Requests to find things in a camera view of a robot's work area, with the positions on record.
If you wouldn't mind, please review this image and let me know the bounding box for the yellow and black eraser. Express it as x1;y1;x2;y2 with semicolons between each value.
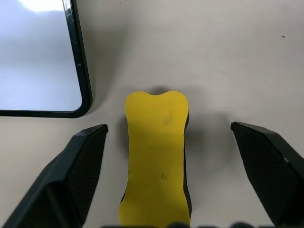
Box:
117;90;193;228

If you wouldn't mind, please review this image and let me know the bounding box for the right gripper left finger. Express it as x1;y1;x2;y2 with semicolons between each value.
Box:
1;123;109;228

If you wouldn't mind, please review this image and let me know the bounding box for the black-framed desktop whiteboard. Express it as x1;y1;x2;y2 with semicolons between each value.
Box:
0;0;94;119

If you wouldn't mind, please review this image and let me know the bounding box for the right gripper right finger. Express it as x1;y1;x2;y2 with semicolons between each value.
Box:
230;121;304;228

